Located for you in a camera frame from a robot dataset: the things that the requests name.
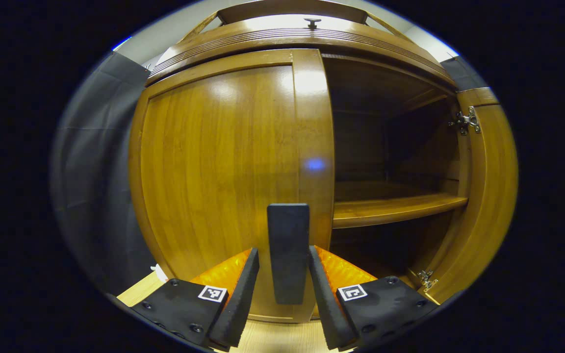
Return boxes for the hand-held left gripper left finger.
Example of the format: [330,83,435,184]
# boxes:
[133,247,260,349]

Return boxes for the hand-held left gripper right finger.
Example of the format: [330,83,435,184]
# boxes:
[308,245,438,351]

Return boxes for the wooden cabinet door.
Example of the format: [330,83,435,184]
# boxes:
[422,87,519,305]
[128,48,335,324]

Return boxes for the wooden double-door shoe cabinet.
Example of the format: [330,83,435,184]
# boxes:
[128,0,519,324]

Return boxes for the metal door hinge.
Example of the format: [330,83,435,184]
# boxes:
[417,269,439,292]
[448,106,482,136]

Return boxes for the wooden inner shelf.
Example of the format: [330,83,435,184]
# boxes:
[333,193,468,229]

